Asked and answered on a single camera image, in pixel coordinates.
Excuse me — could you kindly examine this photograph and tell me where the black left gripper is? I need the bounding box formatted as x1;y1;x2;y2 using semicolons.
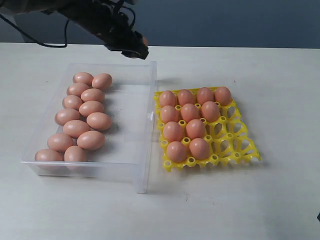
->
82;4;149;60

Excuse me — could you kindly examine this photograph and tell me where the brown egg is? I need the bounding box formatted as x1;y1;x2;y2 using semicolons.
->
142;37;148;47
77;130;106;151
160;105;181;124
185;119;206;140
163;121;184;142
62;95;83;110
200;101;221;123
47;133;74;152
196;87;214;105
34;148;63;172
80;88;105;103
158;90;177;108
54;108;81;126
66;82;90;97
63;120;91;139
166;141;188;163
91;73;113;91
63;145;87;173
214;86;232;106
73;72;94;86
180;103;200;123
78;100;105;117
177;89;196;106
189;138;210;160
86;112;113;131

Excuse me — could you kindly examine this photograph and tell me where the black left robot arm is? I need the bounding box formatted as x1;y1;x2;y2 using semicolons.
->
0;0;149;60

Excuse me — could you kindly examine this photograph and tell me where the clear plastic bin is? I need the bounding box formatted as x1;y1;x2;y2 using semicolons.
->
21;61;158;194

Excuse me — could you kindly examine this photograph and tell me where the yellow plastic egg tray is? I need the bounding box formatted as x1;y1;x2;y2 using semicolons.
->
154;87;261;172

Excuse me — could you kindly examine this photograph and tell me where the black cable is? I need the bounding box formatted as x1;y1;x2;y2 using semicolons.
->
0;12;71;48

